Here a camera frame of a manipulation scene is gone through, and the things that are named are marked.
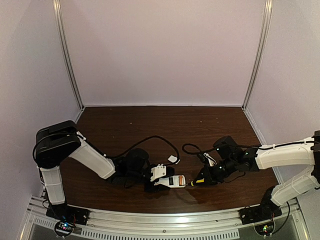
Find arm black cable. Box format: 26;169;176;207
181;142;320;163
104;134;181;166

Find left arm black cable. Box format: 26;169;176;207
104;134;181;166

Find aluminium frame post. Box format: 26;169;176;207
242;0;273;111
52;0;85;111

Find white remote control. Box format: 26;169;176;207
167;175;187;189

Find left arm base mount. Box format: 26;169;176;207
46;205;90;239

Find right aluminium frame post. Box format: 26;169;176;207
242;0;273;111

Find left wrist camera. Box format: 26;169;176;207
150;164;175;182

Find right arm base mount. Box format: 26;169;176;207
238;205;282;237

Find front aluminium rail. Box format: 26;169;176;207
24;197;306;240

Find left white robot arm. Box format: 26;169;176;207
32;120;175;206

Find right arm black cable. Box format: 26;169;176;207
181;142;320;163

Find batteries in remote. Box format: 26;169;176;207
177;175;184;187

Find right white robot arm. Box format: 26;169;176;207
190;130;320;210

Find yellow handled screwdriver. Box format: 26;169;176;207
187;178;205;187

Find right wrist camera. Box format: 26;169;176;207
197;152;217;167

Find left aluminium frame post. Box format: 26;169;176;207
52;0;85;111

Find white battery cover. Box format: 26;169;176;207
167;155;180;165

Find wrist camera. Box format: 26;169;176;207
197;152;217;167
150;164;175;182

